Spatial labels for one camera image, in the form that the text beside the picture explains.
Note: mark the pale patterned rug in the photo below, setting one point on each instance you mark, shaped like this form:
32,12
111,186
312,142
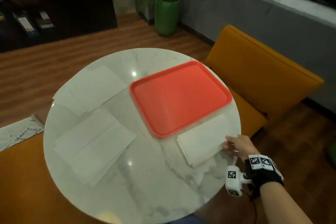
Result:
18,133

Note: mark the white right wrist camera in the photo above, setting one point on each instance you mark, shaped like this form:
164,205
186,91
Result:
233,181

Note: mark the person's blue jeans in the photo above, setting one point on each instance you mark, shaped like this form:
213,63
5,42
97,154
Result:
186,219

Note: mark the person's right forearm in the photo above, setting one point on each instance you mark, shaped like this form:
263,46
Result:
283,205

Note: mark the person's right hand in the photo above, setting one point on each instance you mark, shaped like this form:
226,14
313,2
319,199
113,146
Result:
241,147

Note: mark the dark binder with white label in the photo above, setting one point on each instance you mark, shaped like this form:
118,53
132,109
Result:
46,20
25,24

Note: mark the black right wristband with markers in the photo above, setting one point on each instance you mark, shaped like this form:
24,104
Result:
265,172

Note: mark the mustard yellow upholstered chair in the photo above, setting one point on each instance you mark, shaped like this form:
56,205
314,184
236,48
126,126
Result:
260,74
21,192

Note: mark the green plant pot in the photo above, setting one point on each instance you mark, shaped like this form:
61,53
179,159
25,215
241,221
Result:
166,17

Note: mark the black display bookshelf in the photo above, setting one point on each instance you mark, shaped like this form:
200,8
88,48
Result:
78,6

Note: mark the spread white napkins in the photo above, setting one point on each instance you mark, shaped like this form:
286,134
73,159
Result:
202,145
92,139

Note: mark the orange plastic tray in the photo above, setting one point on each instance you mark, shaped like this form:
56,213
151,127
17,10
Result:
181,97

